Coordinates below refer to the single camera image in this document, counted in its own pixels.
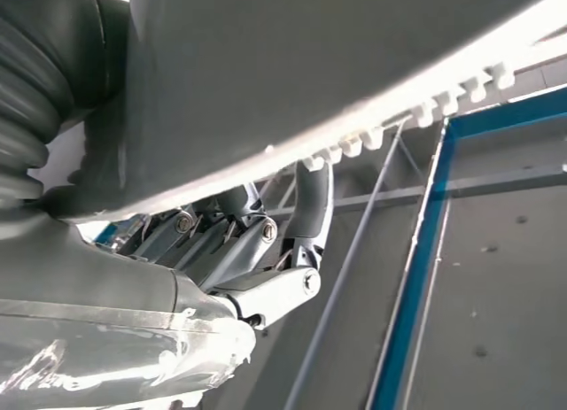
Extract grey metal rod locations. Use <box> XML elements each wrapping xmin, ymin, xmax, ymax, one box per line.
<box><xmin>283</xmin><ymin>120</ymin><xmax>406</xmax><ymax>410</ymax></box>

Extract grey metal beam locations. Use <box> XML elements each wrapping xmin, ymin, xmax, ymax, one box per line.
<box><xmin>266</xmin><ymin>163</ymin><xmax>567</xmax><ymax>218</ymax></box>

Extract blue edged grey panel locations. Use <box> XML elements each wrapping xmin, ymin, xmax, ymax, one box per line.
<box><xmin>365</xmin><ymin>84</ymin><xmax>567</xmax><ymax>410</ymax></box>

